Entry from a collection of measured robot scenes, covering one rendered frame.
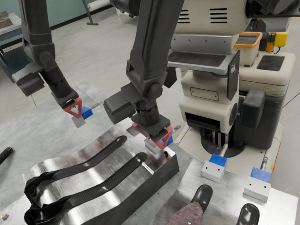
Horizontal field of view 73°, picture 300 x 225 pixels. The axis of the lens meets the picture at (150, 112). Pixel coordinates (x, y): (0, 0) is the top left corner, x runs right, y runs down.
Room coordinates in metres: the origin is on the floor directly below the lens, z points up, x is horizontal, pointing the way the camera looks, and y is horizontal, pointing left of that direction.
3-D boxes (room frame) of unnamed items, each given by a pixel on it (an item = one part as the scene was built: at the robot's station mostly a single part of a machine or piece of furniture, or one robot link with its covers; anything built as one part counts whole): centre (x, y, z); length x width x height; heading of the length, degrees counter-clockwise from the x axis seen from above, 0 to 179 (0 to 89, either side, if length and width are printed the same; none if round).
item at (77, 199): (0.36, 0.22, 0.92); 0.35 x 0.16 x 0.09; 120
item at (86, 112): (0.64, 0.23, 0.94); 0.13 x 0.05 x 0.05; 119
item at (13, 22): (4.45, 2.29, 0.46); 1.90 x 0.70 x 0.92; 26
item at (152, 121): (0.42, 0.01, 1.02); 0.10 x 0.07 x 0.07; 30
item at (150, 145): (0.44, -0.03, 0.89); 0.13 x 0.05 x 0.05; 120
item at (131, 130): (0.51, 0.07, 0.87); 0.05 x 0.05 x 0.04; 30
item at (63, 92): (0.61, 0.26, 1.06); 0.10 x 0.07 x 0.07; 29
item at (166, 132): (0.40, 0.00, 0.95); 0.07 x 0.07 x 0.09; 30
